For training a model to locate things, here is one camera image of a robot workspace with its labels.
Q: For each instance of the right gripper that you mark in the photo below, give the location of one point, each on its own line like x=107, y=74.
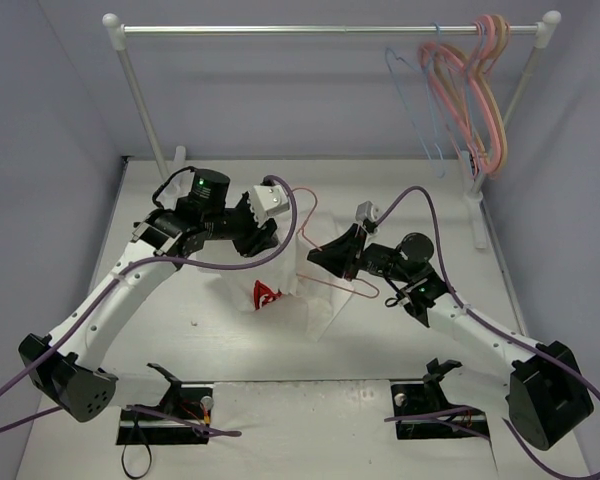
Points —
x=355, y=251

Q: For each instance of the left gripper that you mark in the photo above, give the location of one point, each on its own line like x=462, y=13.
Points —
x=253, y=233

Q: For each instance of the white t-shirt red print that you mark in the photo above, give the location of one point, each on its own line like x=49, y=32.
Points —
x=289, y=290

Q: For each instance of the pink wire hanger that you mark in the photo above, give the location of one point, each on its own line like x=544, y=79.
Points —
x=302, y=228

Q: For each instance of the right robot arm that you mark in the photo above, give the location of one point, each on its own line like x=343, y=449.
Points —
x=535, y=388

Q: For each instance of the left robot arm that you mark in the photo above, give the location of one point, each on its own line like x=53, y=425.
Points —
x=66, y=364

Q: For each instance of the thick pink hanger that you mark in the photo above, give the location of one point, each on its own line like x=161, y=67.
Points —
x=475, y=95

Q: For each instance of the white clothes rack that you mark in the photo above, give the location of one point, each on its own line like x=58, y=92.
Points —
x=460, y=84

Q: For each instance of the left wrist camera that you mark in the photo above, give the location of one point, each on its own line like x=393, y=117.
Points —
x=267, y=202

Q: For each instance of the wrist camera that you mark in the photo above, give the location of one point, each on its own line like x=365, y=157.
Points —
x=367, y=215
x=267, y=202

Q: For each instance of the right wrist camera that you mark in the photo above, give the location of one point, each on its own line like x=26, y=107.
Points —
x=367, y=215

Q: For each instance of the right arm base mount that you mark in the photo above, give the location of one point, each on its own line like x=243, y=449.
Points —
x=424, y=412

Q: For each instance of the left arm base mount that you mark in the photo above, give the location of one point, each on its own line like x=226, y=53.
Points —
x=180, y=418

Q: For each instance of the blue wire hanger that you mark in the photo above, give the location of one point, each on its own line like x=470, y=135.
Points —
x=413, y=121

